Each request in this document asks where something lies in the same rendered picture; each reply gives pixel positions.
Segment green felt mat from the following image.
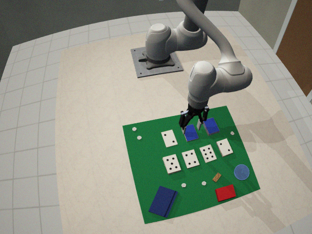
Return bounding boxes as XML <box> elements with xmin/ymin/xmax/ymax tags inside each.
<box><xmin>122</xmin><ymin>106</ymin><xmax>260</xmax><ymax>224</ymax></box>

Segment blue round disc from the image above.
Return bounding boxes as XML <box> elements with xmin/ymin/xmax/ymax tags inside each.
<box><xmin>234</xmin><ymin>164</ymin><xmax>250</xmax><ymax>180</ymax></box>

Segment blue rectangular card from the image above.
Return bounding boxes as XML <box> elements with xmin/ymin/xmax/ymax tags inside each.
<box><xmin>185</xmin><ymin>124</ymin><xmax>199</xmax><ymax>142</ymax></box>
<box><xmin>204</xmin><ymin>118</ymin><xmax>220</xmax><ymax>134</ymax></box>

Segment red rectangular block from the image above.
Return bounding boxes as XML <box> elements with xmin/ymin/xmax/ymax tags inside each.
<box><xmin>215</xmin><ymin>184</ymin><xmax>236</xmax><ymax>202</ymax></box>

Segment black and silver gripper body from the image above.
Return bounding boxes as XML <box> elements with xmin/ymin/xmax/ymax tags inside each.
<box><xmin>187</xmin><ymin>103</ymin><xmax>205</xmax><ymax>116</ymax></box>

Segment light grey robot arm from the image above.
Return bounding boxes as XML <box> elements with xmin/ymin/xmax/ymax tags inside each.
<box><xmin>138</xmin><ymin>0</ymin><xmax>253</xmax><ymax>109</ymax></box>

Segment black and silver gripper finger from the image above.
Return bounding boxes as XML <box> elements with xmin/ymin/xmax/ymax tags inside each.
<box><xmin>179</xmin><ymin>111</ymin><xmax>196</xmax><ymax>134</ymax></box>
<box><xmin>197</xmin><ymin>105</ymin><xmax>210</xmax><ymax>130</ymax></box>

